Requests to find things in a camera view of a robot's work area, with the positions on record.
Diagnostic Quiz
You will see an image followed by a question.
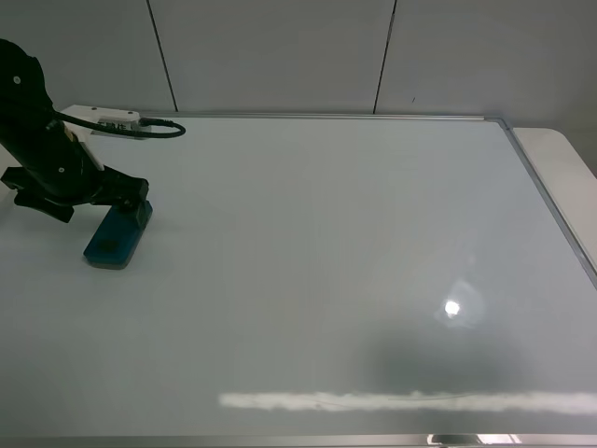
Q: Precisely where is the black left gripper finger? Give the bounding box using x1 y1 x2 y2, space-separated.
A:
14 185 75 223
95 166 150 230

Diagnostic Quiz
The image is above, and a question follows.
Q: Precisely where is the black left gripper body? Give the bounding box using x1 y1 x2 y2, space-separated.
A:
1 119 110 205

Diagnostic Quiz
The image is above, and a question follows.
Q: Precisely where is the teal whiteboard eraser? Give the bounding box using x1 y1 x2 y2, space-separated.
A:
83 201 153 270

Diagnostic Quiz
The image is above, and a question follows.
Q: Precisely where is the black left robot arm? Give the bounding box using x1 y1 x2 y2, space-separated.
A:
1 39 150 229

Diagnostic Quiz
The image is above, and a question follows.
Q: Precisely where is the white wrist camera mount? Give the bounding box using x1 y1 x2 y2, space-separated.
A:
62 105 141 171

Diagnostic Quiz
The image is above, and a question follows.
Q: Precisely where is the white whiteboard with aluminium frame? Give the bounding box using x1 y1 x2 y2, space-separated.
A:
1 116 596 447

